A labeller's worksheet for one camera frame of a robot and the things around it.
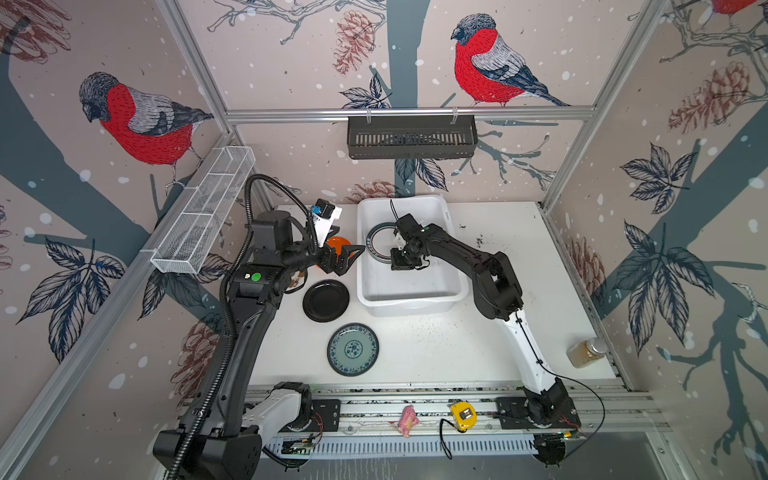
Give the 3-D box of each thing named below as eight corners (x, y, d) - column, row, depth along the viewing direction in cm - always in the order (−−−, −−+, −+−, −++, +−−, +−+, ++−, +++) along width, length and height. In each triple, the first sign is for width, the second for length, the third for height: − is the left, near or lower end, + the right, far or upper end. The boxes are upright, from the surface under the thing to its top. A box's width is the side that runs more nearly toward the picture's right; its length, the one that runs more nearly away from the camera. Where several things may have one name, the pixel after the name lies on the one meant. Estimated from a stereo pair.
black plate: (300, 322, 91) (298, 318, 89) (308, 283, 100) (307, 279, 98) (347, 322, 91) (345, 318, 89) (351, 283, 100) (350, 279, 98)
